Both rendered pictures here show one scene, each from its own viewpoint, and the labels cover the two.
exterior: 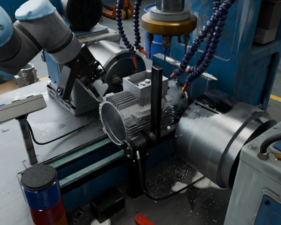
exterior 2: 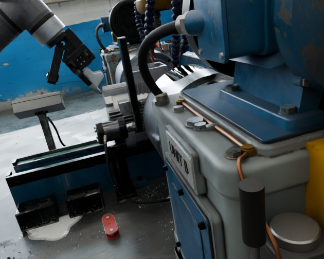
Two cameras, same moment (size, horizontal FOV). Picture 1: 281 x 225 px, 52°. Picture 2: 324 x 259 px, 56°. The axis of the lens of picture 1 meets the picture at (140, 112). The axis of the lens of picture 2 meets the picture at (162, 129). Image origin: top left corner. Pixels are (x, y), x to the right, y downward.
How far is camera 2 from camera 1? 0.54 m
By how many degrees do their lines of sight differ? 27
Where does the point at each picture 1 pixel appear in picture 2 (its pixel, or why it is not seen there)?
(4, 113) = (21, 105)
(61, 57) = (39, 37)
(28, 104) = (45, 99)
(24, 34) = not seen: outside the picture
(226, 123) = (175, 88)
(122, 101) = (112, 89)
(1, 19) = not seen: outside the picture
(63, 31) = (36, 10)
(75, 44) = (52, 24)
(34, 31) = (5, 8)
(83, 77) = (68, 60)
